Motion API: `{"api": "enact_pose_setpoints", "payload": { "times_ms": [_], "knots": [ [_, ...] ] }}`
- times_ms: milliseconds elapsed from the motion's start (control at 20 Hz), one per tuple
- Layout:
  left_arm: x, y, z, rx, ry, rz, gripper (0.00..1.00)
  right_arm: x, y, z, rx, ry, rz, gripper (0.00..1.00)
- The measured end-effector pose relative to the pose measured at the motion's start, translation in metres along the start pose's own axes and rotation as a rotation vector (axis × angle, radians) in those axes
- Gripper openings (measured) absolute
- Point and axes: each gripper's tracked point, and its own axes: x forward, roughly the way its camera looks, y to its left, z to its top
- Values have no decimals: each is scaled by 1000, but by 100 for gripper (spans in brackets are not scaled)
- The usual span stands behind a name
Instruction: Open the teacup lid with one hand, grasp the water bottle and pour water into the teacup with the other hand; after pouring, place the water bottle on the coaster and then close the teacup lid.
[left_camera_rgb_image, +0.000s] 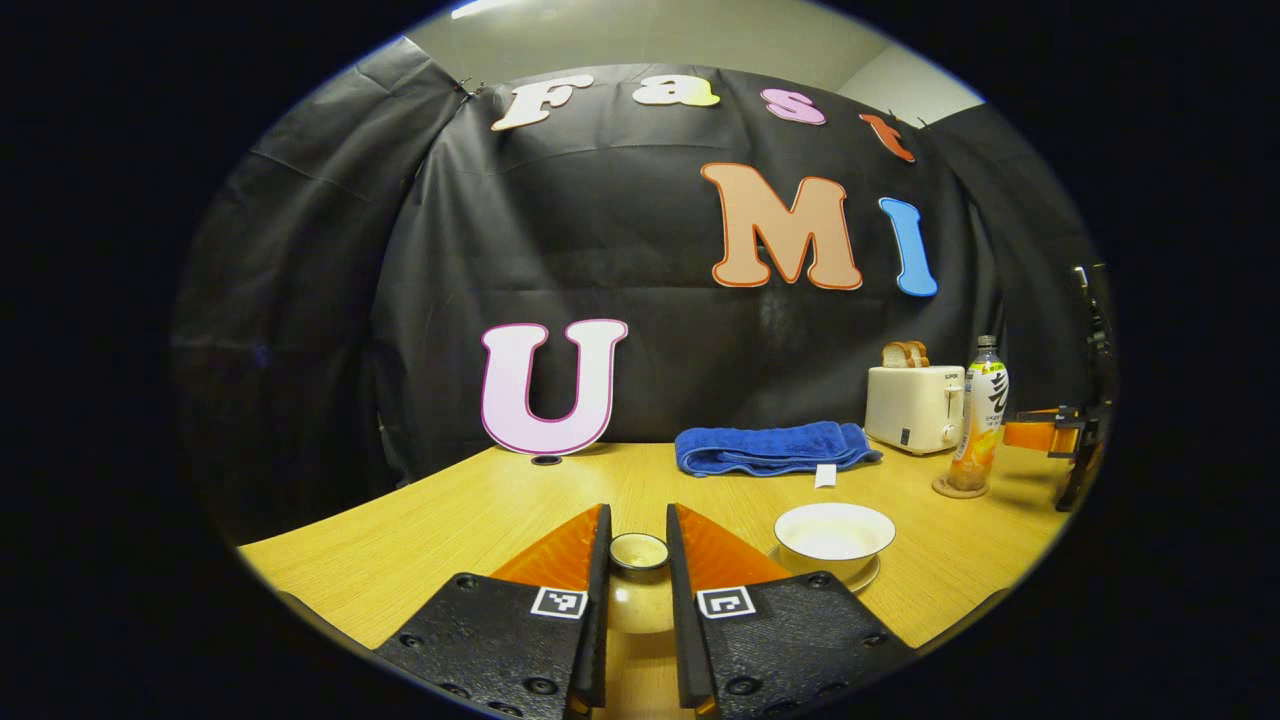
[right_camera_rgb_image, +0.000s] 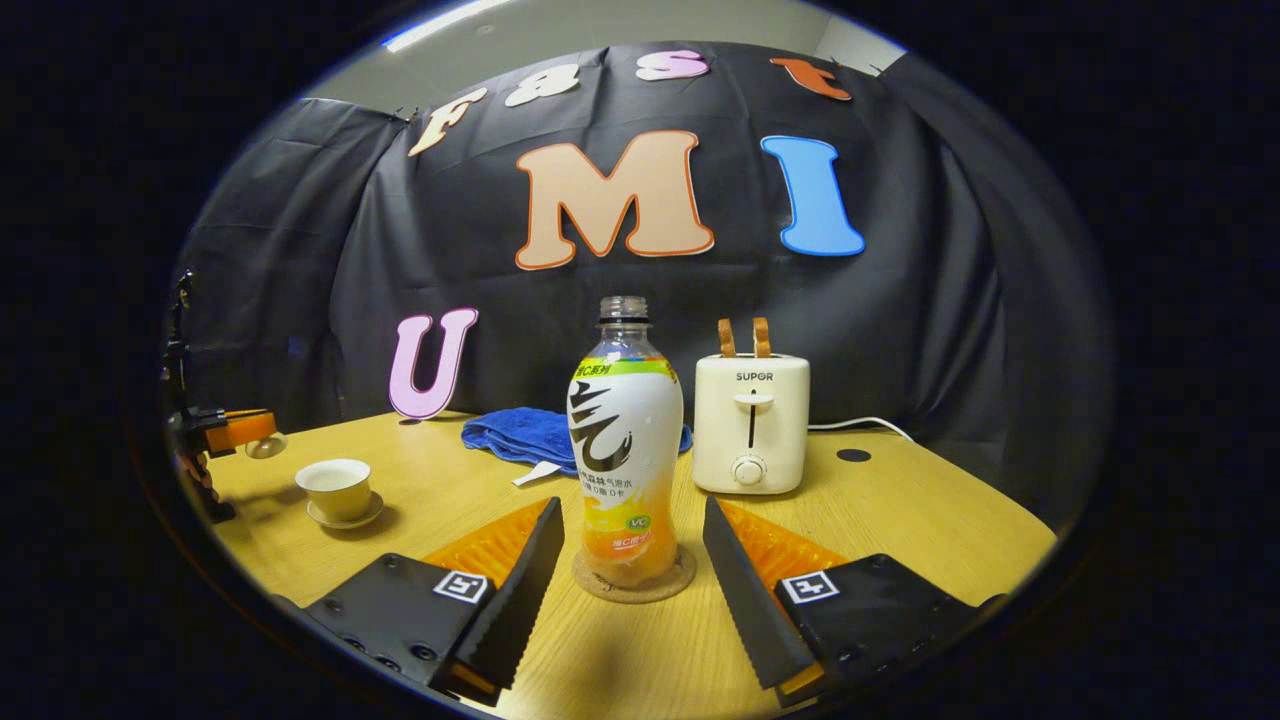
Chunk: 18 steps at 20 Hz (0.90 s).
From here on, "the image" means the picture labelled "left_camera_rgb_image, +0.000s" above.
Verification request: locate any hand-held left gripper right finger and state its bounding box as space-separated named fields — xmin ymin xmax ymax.
xmin=666 ymin=503 xmax=916 ymax=720

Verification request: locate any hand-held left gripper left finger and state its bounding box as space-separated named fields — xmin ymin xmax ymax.
xmin=372 ymin=503 xmax=613 ymax=720

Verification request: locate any white label water bottle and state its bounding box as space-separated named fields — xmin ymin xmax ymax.
xmin=947 ymin=335 xmax=1010 ymax=494

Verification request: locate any cream ceramic teacup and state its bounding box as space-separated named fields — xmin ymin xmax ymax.
xmin=774 ymin=502 xmax=897 ymax=581

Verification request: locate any white toaster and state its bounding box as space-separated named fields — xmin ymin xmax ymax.
xmin=865 ymin=365 xmax=967 ymax=456

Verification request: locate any blue towel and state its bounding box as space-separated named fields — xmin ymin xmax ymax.
xmin=675 ymin=421 xmax=883 ymax=489

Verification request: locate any black backdrop cloth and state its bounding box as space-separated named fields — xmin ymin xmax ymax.
xmin=170 ymin=38 xmax=1116 ymax=546

